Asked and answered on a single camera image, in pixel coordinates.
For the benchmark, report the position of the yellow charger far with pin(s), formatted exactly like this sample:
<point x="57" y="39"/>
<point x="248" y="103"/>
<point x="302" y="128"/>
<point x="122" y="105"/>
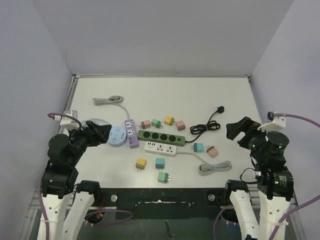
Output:
<point x="169" y="120"/>

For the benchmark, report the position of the green charger near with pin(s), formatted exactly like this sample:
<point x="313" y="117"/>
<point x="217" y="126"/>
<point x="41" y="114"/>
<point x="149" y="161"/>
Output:
<point x="163" y="177"/>

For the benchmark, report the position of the white power strip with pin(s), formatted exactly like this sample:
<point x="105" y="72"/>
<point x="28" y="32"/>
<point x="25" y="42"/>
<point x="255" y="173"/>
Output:
<point x="160" y="148"/>

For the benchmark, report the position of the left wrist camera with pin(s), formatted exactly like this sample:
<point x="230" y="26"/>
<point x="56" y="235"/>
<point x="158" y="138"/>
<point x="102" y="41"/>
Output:
<point x="68" y="123"/>

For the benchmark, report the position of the yellow charger near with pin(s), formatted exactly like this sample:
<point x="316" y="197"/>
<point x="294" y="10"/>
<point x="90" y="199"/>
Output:
<point x="140" y="164"/>

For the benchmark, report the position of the green power strip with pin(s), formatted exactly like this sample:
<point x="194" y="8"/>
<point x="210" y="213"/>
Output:
<point x="162" y="138"/>

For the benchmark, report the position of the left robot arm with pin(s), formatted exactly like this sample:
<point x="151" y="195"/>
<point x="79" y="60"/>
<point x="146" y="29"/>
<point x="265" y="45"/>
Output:
<point x="64" y="204"/>

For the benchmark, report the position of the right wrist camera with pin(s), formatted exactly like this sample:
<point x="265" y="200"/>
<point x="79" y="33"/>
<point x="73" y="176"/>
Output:
<point x="277" y="122"/>

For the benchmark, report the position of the green charger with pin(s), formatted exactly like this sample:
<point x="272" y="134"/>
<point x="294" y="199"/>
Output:
<point x="156" y="123"/>
<point x="163" y="177"/>

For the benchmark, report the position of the yellow charger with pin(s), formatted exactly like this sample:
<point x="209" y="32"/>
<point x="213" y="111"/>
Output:
<point x="140" y="164"/>
<point x="169" y="120"/>

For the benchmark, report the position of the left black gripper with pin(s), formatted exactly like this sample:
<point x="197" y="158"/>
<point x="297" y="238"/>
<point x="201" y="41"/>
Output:
<point x="98" y="133"/>

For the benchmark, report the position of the round blue power strip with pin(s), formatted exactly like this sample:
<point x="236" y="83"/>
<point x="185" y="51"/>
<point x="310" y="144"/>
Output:
<point x="117" y="136"/>

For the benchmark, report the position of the teal charger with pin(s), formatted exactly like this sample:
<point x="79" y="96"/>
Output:
<point x="159" y="163"/>
<point x="198" y="147"/>

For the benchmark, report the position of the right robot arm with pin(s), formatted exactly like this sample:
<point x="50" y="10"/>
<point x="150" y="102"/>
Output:
<point x="275" y="183"/>

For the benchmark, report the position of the pink charger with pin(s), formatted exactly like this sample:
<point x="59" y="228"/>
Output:
<point x="211" y="151"/>
<point x="180" y="125"/>
<point x="145" y="124"/>

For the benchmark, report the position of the purple power strip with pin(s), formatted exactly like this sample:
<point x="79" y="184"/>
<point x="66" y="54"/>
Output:
<point x="131" y="133"/>

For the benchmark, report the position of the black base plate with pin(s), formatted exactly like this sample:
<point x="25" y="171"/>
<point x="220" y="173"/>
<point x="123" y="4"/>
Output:
<point x="162" y="203"/>

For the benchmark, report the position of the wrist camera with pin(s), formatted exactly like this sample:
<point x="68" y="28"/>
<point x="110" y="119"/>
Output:
<point x="68" y="123"/>
<point x="277" y="122"/>

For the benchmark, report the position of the green charger far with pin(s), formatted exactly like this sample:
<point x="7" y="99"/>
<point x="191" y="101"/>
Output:
<point x="156" y="123"/>

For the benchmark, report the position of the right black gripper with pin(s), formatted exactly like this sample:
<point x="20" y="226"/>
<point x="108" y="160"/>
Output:
<point x="246" y="124"/>

